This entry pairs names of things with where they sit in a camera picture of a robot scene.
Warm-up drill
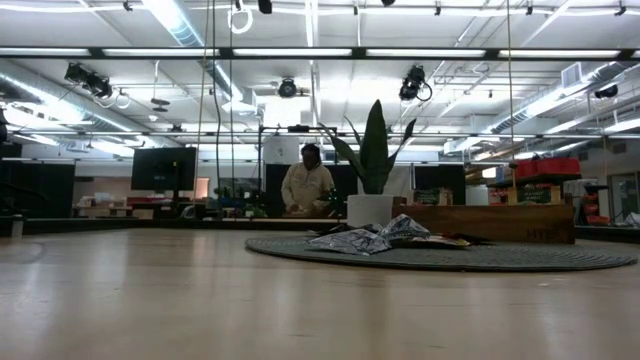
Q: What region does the beige brown tea bag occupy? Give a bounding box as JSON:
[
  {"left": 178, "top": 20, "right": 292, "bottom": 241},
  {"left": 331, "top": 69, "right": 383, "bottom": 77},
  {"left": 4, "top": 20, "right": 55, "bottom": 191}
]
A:
[{"left": 413, "top": 187, "right": 454, "bottom": 206}]

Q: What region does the orange mango tea bag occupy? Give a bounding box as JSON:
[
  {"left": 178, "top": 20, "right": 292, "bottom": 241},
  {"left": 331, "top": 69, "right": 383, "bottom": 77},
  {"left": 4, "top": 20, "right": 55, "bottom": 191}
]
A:
[
  {"left": 507, "top": 184, "right": 562, "bottom": 205},
  {"left": 417, "top": 234, "right": 472, "bottom": 249}
]

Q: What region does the wooden tea organiser box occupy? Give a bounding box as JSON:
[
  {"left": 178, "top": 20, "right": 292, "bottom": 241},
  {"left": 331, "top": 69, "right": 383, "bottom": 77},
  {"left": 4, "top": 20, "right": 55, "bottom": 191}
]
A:
[{"left": 392, "top": 202, "right": 576, "bottom": 245}]

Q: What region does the person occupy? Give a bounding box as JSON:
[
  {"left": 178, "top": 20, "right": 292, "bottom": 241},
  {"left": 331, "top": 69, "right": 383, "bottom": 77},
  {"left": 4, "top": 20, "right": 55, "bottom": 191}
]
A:
[{"left": 280, "top": 143, "right": 336, "bottom": 218}]

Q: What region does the black partition panel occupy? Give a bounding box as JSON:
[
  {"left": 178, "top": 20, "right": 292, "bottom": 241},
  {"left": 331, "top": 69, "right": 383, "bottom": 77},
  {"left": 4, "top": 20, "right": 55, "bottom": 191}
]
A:
[
  {"left": 414, "top": 164, "right": 467, "bottom": 192},
  {"left": 264, "top": 163, "right": 359, "bottom": 219},
  {"left": 0, "top": 158, "right": 76, "bottom": 219}
]

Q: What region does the white sign board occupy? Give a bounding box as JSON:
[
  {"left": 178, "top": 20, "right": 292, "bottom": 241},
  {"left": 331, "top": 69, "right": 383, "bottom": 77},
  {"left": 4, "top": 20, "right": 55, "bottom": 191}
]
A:
[{"left": 263, "top": 135, "right": 300, "bottom": 165}]

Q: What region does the snake plant in white pot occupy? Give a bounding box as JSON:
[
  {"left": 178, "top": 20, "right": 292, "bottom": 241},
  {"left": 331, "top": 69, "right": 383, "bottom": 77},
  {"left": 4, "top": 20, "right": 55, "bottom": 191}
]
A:
[{"left": 319, "top": 98, "right": 417, "bottom": 230}]

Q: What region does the round grey woven mat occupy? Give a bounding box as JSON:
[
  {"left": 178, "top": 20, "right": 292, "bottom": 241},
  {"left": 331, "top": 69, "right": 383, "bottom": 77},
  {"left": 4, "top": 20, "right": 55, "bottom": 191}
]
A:
[{"left": 243, "top": 234, "right": 639, "bottom": 272}]

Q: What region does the black monitor on stand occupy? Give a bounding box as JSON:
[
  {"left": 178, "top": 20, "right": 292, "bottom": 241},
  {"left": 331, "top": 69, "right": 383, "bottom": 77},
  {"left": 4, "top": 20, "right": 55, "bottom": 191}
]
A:
[{"left": 130, "top": 146, "right": 198, "bottom": 202}]

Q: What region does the thin vertical pole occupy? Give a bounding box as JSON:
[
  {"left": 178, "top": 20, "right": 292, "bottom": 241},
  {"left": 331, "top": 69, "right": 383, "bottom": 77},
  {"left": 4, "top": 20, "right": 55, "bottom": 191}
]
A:
[{"left": 505, "top": 0, "right": 517, "bottom": 204}]

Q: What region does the red storage bin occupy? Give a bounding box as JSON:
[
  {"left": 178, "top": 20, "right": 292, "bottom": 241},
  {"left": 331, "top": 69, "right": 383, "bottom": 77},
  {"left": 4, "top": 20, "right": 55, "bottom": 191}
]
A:
[
  {"left": 535, "top": 157, "right": 582, "bottom": 176},
  {"left": 513, "top": 159, "right": 539, "bottom": 179}
]

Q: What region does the cluttered background desk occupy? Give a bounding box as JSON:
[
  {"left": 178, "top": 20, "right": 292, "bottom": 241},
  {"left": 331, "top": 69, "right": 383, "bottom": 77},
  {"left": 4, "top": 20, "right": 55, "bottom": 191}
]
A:
[{"left": 73, "top": 192, "right": 211, "bottom": 220}]

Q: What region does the dark storage shelf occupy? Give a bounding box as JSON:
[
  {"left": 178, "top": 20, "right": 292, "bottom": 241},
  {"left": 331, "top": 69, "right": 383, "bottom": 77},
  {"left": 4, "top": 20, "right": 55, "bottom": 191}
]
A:
[{"left": 487, "top": 172, "right": 584, "bottom": 207}]

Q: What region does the black rack with orange bins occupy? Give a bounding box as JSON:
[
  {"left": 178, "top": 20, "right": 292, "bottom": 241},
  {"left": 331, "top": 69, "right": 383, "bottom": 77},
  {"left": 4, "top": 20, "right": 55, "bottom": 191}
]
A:
[{"left": 579, "top": 183, "right": 612, "bottom": 227}]

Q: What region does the black metal frame stand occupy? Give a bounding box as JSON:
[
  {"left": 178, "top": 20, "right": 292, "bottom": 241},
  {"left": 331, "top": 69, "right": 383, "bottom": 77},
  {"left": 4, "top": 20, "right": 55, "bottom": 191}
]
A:
[{"left": 258, "top": 124, "right": 339, "bottom": 221}]

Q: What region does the black hanging cable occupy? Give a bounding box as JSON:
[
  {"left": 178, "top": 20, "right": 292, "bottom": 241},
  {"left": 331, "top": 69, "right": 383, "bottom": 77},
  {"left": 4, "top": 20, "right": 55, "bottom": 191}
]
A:
[{"left": 211, "top": 0, "right": 225, "bottom": 221}]

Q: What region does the black frame bar with lights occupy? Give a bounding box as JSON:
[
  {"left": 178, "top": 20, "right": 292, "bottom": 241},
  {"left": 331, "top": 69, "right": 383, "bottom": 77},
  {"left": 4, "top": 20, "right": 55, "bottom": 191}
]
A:
[{"left": 0, "top": 46, "right": 640, "bottom": 62}]

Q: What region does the black aluminium table frame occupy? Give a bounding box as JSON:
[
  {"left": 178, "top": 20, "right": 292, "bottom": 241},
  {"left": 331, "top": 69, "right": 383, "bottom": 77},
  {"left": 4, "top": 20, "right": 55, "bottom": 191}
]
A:
[{"left": 0, "top": 216, "right": 640, "bottom": 245}]

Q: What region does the white cable loop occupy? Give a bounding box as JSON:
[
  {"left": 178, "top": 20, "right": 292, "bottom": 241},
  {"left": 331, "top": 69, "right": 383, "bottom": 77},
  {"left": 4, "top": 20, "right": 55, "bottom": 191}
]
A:
[{"left": 227, "top": 4, "right": 254, "bottom": 35}]

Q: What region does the silver ventilation duct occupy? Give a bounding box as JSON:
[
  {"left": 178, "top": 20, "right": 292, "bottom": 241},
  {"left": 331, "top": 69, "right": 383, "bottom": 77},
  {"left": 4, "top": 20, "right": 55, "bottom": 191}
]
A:
[
  {"left": 487, "top": 59, "right": 640, "bottom": 136},
  {"left": 0, "top": 69, "right": 131, "bottom": 134}
]

